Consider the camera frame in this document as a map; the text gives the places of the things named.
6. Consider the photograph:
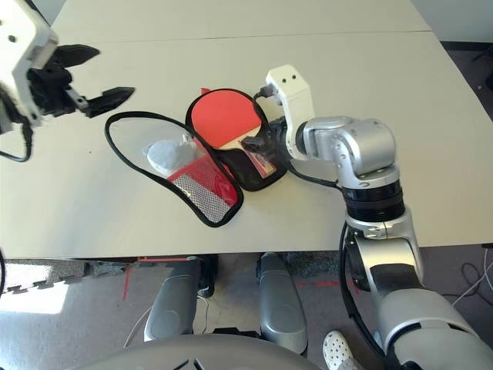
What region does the grey right robot leg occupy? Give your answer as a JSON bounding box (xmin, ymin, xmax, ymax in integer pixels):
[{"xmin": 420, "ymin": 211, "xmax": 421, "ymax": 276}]
[{"xmin": 257, "ymin": 252, "xmax": 309, "ymax": 355}]

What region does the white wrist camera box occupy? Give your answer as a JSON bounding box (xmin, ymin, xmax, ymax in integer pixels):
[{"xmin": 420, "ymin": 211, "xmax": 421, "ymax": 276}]
[
  {"xmin": 0, "ymin": 0, "xmax": 59, "ymax": 128},
  {"xmin": 265, "ymin": 66, "xmax": 311, "ymax": 160}
]

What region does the grey left robot leg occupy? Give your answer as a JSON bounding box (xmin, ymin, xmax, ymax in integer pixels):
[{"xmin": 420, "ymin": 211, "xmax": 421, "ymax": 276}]
[{"xmin": 144, "ymin": 256, "xmax": 203, "ymax": 342}]

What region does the red tape corner mark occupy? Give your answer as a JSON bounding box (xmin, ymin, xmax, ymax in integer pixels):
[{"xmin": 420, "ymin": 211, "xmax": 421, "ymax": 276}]
[{"xmin": 122, "ymin": 256, "xmax": 189, "ymax": 301}]

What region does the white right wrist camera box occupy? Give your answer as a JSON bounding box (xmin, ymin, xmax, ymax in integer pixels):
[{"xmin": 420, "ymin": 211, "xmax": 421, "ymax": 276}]
[{"xmin": 265, "ymin": 66, "xmax": 311, "ymax": 160}]

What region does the red tape cross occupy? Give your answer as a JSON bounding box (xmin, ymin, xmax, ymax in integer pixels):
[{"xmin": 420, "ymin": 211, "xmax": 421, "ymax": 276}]
[{"xmin": 296, "ymin": 280, "xmax": 359, "ymax": 294}]

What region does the grey plush zipper charm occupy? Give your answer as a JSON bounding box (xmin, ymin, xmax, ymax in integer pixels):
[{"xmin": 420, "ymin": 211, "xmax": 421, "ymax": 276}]
[{"xmin": 145, "ymin": 138, "xmax": 205, "ymax": 175}]

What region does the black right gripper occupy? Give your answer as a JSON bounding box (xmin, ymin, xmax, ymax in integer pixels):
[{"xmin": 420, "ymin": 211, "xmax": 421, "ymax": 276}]
[{"xmin": 241, "ymin": 117, "xmax": 289, "ymax": 166}]

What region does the grey robot torso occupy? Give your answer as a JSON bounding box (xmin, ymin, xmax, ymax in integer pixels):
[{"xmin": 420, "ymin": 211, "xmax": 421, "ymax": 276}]
[{"xmin": 65, "ymin": 333, "xmax": 328, "ymax": 370}]

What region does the black red paddle case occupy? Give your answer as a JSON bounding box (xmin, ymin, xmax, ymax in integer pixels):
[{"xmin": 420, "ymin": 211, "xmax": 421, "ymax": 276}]
[{"xmin": 104, "ymin": 87, "xmax": 288, "ymax": 228}]

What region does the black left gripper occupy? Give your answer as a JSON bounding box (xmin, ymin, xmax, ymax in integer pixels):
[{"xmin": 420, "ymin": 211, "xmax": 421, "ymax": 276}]
[{"xmin": 27, "ymin": 43, "xmax": 136, "ymax": 119}]

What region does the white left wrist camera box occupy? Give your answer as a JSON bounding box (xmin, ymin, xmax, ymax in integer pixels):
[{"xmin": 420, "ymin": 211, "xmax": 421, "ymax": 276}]
[{"xmin": 0, "ymin": 0, "xmax": 59, "ymax": 128}]

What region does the grey robot leg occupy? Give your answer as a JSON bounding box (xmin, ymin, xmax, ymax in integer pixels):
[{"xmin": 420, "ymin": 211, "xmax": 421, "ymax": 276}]
[
  {"xmin": 257, "ymin": 252, "xmax": 309, "ymax": 355},
  {"xmin": 144, "ymin": 256, "xmax": 203, "ymax": 342}
]

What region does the white floor cable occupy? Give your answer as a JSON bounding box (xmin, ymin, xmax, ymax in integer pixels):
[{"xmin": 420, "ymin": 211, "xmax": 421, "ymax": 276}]
[
  {"xmin": 125, "ymin": 296, "xmax": 211, "ymax": 348},
  {"xmin": 450, "ymin": 265, "xmax": 493, "ymax": 308}
]

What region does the red ping-pong paddle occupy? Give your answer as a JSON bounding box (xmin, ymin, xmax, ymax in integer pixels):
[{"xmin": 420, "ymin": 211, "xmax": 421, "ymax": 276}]
[{"xmin": 191, "ymin": 92, "xmax": 277, "ymax": 178}]

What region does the black floor cable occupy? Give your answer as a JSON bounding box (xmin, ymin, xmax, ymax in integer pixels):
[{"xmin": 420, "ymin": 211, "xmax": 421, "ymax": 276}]
[{"xmin": 460, "ymin": 261, "xmax": 485, "ymax": 286}]

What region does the white clog shoe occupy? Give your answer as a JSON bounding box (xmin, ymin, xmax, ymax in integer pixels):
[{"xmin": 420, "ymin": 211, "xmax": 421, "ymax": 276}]
[{"xmin": 322, "ymin": 330, "xmax": 357, "ymax": 370}]

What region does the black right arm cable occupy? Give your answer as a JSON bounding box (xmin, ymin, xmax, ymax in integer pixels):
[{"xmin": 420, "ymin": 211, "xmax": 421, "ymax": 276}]
[{"xmin": 252, "ymin": 85, "xmax": 401, "ymax": 370}]

